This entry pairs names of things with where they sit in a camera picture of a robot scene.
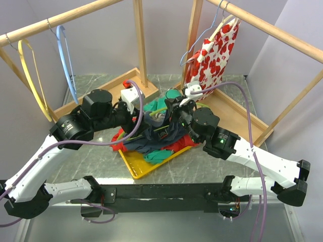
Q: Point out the light blue plastic hanger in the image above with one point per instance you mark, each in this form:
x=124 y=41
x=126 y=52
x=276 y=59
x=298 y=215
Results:
x=66 y=61

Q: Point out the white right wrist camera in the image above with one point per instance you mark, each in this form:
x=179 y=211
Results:
x=189 y=92

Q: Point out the left wooden clothes rack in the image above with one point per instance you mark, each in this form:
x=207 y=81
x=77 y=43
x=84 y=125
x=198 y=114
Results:
x=100 y=98

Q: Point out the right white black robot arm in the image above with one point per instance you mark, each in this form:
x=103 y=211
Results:
x=282 y=178

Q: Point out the cream wooden hanger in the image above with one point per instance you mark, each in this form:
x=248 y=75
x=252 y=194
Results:
x=226 y=27

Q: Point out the blue wire hanger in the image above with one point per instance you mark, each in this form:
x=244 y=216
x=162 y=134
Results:
x=184 y=58

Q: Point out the navy blue tank top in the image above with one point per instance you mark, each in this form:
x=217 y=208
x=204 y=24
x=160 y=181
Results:
x=160 y=135

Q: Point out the green garment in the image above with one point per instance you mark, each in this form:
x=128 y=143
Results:
x=159 y=103

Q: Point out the white red floral dress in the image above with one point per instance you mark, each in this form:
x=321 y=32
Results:
x=208 y=64

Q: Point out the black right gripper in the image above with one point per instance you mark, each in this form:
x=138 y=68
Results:
x=173 y=105

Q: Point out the yellow plastic tray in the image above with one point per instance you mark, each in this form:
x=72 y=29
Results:
x=138 y=167

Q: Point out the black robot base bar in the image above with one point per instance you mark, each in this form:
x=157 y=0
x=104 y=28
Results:
x=133 y=198

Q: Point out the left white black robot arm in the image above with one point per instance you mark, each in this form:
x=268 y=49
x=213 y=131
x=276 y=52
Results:
x=28 y=194

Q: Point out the lime green hanger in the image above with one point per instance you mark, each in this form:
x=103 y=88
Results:
x=158 y=114

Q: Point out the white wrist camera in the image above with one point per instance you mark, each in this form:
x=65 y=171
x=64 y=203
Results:
x=189 y=92
x=130 y=96

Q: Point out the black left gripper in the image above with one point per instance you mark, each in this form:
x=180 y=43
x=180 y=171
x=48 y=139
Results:
x=130 y=124

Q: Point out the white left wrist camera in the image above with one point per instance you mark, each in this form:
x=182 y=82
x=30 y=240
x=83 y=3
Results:
x=130 y=96

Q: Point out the yellow hanger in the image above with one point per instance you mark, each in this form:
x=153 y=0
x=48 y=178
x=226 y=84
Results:
x=32 y=80

